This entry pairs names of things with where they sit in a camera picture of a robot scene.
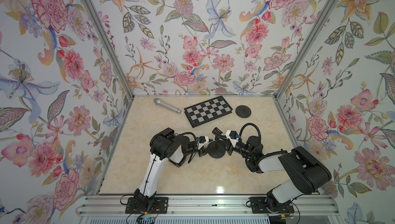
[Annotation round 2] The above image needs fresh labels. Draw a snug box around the black microphone stand pole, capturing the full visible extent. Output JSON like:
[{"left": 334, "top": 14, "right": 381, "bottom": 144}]
[{"left": 215, "top": 136, "right": 219, "bottom": 151}]

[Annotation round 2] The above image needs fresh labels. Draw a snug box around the black microphone clip holder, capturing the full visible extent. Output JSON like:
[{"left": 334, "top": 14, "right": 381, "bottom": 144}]
[{"left": 212, "top": 127, "right": 223, "bottom": 137}]

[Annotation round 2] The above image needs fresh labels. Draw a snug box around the black round stand base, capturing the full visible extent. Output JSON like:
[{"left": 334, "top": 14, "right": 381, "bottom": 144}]
[{"left": 207, "top": 141, "right": 226, "bottom": 159}]

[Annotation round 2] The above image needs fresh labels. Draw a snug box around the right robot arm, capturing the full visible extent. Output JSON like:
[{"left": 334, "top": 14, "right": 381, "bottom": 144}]
[{"left": 208, "top": 128, "right": 332, "bottom": 213}]

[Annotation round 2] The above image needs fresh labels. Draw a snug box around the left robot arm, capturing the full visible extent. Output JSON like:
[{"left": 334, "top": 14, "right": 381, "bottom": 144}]
[{"left": 133, "top": 127, "right": 212, "bottom": 206}]

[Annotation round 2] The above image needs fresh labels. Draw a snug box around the silver handheld microphone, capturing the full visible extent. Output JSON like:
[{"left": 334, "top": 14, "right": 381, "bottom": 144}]
[{"left": 154, "top": 98, "right": 182, "bottom": 114}]

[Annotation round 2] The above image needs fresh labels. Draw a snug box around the black round disc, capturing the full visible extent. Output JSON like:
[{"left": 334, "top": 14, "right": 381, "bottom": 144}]
[{"left": 235, "top": 105, "right": 252, "bottom": 118}]

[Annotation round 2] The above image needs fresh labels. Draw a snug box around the black white chessboard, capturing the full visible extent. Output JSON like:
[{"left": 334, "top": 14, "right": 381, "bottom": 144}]
[{"left": 184, "top": 96, "right": 232, "bottom": 128}]

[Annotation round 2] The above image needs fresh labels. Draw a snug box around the left black corrugated cable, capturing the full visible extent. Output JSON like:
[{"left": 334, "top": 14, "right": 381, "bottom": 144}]
[{"left": 178, "top": 131, "right": 200, "bottom": 164}]

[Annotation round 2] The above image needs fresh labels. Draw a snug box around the black corrugated cable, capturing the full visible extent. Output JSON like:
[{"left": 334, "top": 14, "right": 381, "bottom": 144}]
[
  {"left": 178, "top": 131, "right": 200, "bottom": 164},
  {"left": 239, "top": 123, "right": 262, "bottom": 160}
]

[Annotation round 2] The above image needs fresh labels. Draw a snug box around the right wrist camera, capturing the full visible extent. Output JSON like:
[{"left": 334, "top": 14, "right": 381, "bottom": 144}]
[{"left": 225, "top": 130, "right": 241, "bottom": 148}]

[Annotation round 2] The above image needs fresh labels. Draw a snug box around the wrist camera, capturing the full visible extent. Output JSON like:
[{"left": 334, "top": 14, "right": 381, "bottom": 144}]
[
  {"left": 197, "top": 136, "right": 210, "bottom": 150},
  {"left": 225, "top": 130, "right": 241, "bottom": 148}
]

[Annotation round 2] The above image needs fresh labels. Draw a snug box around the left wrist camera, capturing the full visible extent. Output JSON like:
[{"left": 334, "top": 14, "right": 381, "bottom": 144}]
[{"left": 197, "top": 136, "right": 210, "bottom": 150}]

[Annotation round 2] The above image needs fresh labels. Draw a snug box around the right black corrugated cable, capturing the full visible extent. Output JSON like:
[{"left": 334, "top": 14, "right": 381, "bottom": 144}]
[{"left": 239, "top": 123, "right": 262, "bottom": 160}]

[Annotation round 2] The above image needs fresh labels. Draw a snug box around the aluminium front rail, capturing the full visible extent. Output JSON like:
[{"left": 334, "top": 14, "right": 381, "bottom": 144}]
[{"left": 76, "top": 195, "right": 343, "bottom": 224}]

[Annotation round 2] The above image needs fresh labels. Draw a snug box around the left aluminium corner post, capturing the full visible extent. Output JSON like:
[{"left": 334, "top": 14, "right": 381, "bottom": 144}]
[{"left": 81, "top": 0, "right": 134, "bottom": 101}]

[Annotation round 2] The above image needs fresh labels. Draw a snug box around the aluminium corner post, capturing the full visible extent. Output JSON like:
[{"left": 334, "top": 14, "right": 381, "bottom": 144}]
[
  {"left": 81, "top": 0, "right": 134, "bottom": 101},
  {"left": 274, "top": 0, "right": 352, "bottom": 100}
]

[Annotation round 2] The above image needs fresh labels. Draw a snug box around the right aluminium corner post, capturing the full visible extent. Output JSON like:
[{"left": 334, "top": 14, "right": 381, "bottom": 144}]
[{"left": 274, "top": 0, "right": 352, "bottom": 100}]

